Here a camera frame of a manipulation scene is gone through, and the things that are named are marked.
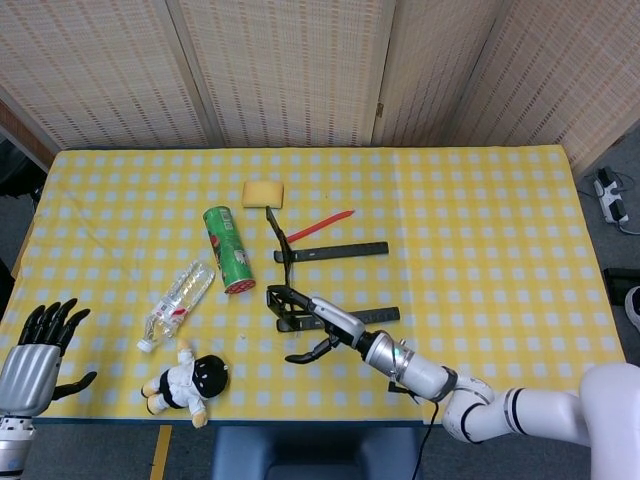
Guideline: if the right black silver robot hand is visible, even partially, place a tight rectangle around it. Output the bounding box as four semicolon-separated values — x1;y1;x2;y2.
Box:
266;284;369;365

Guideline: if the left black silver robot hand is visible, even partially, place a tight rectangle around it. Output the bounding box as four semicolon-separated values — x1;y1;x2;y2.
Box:
0;298;99;417

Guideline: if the black folding laptop stand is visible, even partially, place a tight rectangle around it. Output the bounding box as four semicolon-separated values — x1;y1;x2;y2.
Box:
264;205;402;335

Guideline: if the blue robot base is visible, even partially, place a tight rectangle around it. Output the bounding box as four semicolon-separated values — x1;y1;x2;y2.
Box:
210;425;424;480

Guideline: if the red plastic stick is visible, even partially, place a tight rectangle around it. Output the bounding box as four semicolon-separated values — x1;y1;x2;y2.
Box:
285;209;356;245

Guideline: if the green chips can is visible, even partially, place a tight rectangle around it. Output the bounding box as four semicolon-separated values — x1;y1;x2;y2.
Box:
202;205;257;295

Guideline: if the black-headed plush doll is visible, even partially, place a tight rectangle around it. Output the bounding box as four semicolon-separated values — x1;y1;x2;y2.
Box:
140;338;232;429

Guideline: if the yellow checkered tablecloth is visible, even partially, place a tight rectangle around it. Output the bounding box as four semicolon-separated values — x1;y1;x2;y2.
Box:
0;145;629;426

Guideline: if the yellow sponge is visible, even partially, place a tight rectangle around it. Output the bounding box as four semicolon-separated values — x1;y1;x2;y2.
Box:
242;180;285;210

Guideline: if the yellow floor tape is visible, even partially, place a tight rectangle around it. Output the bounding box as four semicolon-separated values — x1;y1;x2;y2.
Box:
149;424;174;480

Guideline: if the clear plastic water bottle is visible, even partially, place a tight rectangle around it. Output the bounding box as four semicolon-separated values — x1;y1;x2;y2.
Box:
137;260;217;354

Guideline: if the woven bamboo screen panel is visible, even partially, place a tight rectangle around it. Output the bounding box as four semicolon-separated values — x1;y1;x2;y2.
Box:
449;0;640;174
0;0;211;151
167;0;396;149
372;0;506;147

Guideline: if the white power strip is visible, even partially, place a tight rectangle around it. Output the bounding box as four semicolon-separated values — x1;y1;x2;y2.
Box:
593;168;631;225

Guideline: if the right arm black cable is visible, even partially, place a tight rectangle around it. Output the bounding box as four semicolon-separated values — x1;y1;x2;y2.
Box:
389;382;440;480

